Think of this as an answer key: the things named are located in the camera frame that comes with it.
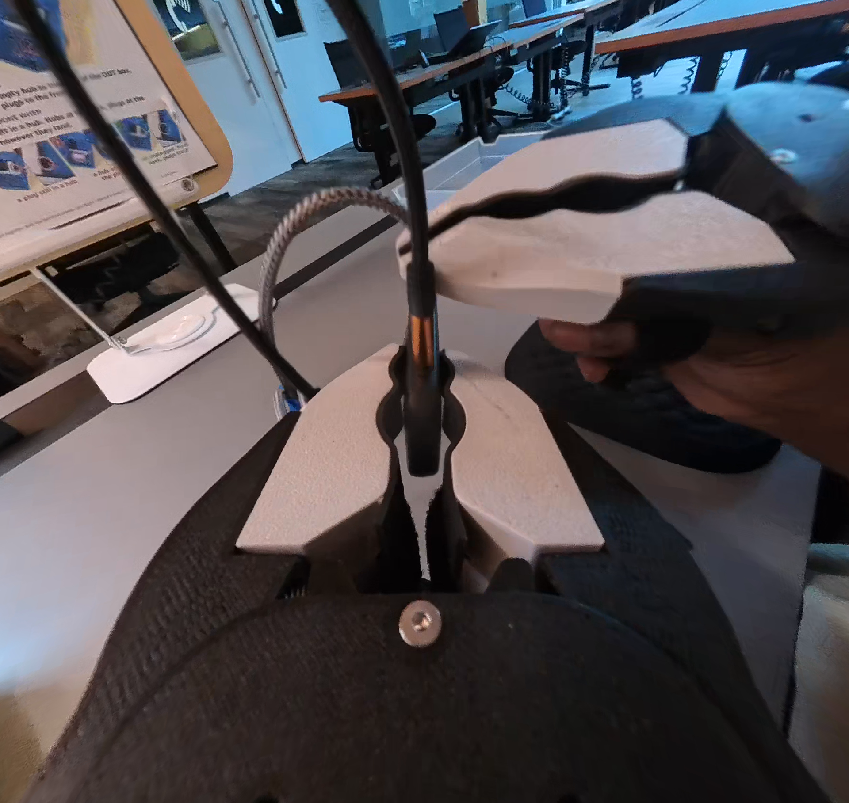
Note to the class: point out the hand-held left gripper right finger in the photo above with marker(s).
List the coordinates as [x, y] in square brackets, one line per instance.
[524, 478]

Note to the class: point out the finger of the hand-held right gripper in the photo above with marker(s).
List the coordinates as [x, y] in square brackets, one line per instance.
[597, 153]
[597, 253]

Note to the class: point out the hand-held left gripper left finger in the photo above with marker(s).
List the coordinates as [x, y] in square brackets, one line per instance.
[318, 471]

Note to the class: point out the slim black USB hub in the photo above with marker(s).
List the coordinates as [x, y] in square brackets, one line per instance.
[423, 418]

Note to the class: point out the clear plastic bin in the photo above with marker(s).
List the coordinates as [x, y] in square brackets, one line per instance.
[464, 166]

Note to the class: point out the person's right hand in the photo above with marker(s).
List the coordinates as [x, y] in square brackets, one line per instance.
[763, 392]

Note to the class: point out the black quilted wrist rest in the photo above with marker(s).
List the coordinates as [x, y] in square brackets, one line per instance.
[630, 418]

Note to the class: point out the wooden-edged office desk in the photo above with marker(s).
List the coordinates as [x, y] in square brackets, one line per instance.
[424, 77]
[716, 17]

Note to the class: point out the black office chair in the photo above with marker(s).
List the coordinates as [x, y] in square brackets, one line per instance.
[348, 64]

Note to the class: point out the white phone booth door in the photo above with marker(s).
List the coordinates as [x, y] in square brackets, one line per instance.
[298, 87]
[225, 100]

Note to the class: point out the large instruction board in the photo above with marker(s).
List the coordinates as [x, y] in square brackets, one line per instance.
[99, 120]

